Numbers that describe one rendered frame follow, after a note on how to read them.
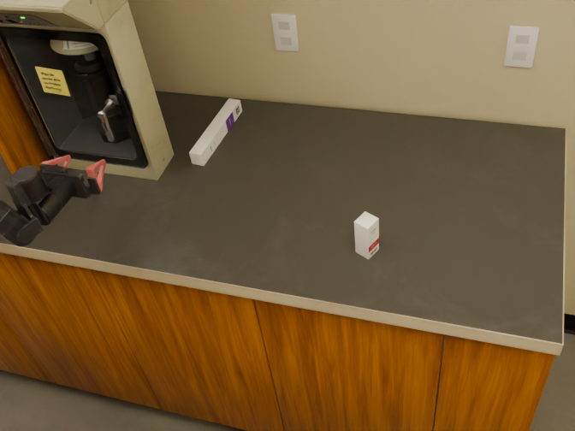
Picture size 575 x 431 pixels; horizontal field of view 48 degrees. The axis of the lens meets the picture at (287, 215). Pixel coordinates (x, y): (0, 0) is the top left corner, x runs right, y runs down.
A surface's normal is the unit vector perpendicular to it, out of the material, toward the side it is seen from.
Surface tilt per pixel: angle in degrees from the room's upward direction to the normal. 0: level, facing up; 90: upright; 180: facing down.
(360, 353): 90
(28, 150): 90
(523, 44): 90
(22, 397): 0
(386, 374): 90
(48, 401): 0
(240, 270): 0
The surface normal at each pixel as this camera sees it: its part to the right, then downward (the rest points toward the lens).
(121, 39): 0.95, 0.14
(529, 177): -0.11, -0.70
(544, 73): -0.29, 0.70
